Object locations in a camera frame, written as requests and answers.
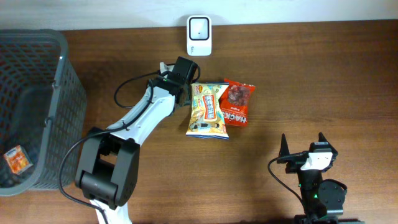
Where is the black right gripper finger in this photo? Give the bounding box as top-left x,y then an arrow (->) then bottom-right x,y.
318,132 -> 328,144
279,133 -> 290,157

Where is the yellow snack bag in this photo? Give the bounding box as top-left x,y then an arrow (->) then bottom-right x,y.
186,83 -> 229,139

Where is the red Hacks candy bag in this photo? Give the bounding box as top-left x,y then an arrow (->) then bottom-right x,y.
220,78 -> 256,126

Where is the orange tissue pack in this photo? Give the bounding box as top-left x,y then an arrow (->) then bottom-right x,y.
3,145 -> 34,175

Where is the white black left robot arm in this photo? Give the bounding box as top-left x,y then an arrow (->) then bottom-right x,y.
74,57 -> 201,223

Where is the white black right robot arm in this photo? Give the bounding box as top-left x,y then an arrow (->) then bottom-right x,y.
276,133 -> 362,224

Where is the white barcode scanner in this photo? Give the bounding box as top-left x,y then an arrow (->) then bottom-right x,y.
186,15 -> 212,57

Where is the grey plastic mesh basket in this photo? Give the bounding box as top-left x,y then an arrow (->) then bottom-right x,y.
1,29 -> 87,197

